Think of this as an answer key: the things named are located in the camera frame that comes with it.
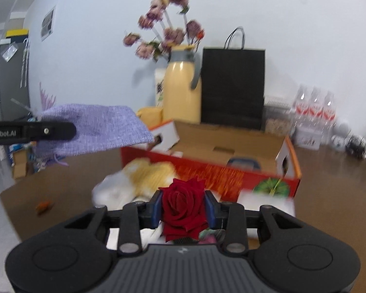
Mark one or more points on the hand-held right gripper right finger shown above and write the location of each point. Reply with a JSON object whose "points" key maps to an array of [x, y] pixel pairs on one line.
{"points": [[210, 209]]}

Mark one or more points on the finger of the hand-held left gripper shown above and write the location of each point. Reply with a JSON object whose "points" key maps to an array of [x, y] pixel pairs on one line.
{"points": [[55, 131]]}

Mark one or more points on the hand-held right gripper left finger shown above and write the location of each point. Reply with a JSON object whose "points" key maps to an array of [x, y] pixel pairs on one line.
{"points": [[155, 210]]}

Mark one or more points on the red rose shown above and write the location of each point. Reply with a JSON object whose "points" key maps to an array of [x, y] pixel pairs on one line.
{"points": [[183, 201]]}

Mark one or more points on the white and yellow plush toy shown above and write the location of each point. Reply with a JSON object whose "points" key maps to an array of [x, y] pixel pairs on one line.
{"points": [[152, 174]]}

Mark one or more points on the red cardboard box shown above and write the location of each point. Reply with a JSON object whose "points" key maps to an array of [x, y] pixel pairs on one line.
{"points": [[225, 174]]}

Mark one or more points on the purple knitted pouch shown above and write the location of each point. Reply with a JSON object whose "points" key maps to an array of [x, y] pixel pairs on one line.
{"points": [[109, 128]]}

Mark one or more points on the navy glasses case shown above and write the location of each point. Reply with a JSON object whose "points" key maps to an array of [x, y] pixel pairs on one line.
{"points": [[244, 163]]}

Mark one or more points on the clear plastic bag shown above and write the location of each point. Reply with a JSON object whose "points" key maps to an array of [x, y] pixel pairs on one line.
{"points": [[213, 236]]}

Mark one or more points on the cardboard boxes on floor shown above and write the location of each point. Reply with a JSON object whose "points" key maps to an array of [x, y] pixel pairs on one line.
{"points": [[21, 161]]}

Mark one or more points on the grey refrigerator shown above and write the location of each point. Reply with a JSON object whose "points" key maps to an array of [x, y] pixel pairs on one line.
{"points": [[12, 79]]}

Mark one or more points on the small orange scrap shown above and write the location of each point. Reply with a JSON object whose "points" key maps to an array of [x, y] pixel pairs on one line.
{"points": [[44, 207]]}

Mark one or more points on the yellow mug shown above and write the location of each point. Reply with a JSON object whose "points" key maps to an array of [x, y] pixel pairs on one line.
{"points": [[151, 116]]}

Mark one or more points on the clear jar of seeds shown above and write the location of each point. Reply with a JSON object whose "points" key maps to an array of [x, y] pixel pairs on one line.
{"points": [[277, 123]]}

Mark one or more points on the white milk carton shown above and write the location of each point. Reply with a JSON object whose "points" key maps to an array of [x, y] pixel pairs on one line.
{"points": [[160, 88]]}

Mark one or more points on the white tin box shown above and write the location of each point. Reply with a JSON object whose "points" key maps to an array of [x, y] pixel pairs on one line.
{"points": [[308, 139]]}

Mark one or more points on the yellow thermos jug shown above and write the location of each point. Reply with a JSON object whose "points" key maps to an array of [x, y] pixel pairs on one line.
{"points": [[181, 91]]}

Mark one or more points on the black paper bag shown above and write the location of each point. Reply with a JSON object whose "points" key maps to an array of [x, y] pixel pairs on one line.
{"points": [[231, 88]]}

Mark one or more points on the clear water bottle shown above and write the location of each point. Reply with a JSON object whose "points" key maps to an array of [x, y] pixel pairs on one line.
{"points": [[301, 105], [329, 110], [315, 106]]}

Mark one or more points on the white robot figure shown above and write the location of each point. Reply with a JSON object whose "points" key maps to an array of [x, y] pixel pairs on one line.
{"points": [[340, 137]]}

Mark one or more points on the dried pink rose bouquet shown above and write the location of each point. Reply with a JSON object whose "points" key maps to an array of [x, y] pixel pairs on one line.
{"points": [[170, 33]]}

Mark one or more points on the purple wall sticker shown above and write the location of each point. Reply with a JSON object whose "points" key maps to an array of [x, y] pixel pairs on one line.
{"points": [[47, 97]]}

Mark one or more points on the wall sign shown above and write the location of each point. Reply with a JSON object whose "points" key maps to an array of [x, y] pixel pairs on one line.
{"points": [[48, 23]]}

